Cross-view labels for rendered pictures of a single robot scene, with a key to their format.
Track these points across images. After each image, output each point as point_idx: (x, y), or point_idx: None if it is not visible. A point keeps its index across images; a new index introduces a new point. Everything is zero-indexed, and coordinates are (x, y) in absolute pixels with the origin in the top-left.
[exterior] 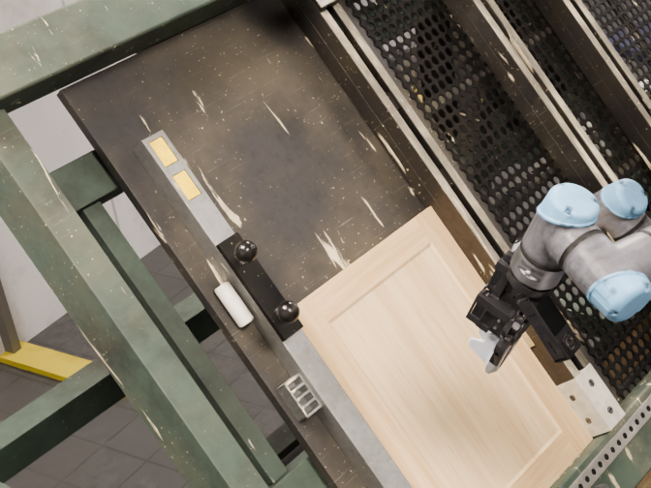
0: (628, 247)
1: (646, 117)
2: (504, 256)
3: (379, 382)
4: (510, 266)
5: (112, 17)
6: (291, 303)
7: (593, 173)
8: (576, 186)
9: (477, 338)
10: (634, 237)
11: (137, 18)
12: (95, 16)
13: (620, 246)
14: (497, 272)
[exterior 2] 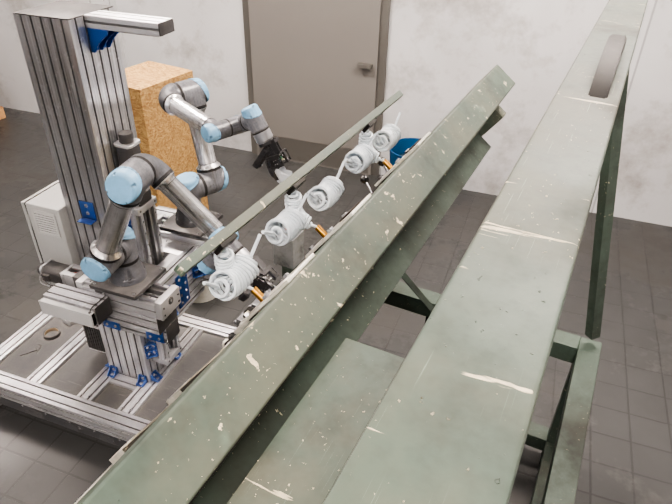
0: (233, 116)
1: (170, 404)
2: (275, 139)
3: None
4: (273, 137)
5: (464, 97)
6: (362, 175)
7: (226, 345)
8: (247, 107)
9: (288, 170)
10: (231, 118)
11: (456, 105)
12: (469, 92)
13: (236, 116)
14: (278, 145)
